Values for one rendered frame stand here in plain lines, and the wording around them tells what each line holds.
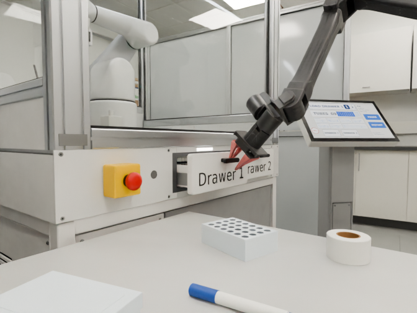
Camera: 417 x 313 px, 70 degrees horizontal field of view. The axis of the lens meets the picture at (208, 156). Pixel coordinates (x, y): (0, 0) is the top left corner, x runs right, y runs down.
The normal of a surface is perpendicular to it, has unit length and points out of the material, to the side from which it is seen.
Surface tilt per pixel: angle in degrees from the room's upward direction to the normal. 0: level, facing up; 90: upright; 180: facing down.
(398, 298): 0
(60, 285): 0
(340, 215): 90
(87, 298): 0
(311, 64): 58
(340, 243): 90
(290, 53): 90
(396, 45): 90
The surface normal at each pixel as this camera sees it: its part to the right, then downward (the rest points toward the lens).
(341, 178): 0.20, 0.05
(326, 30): -0.43, -0.48
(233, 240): -0.79, 0.04
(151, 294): 0.00, -1.00
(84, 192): 0.79, 0.04
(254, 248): 0.61, 0.04
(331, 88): -0.53, 0.04
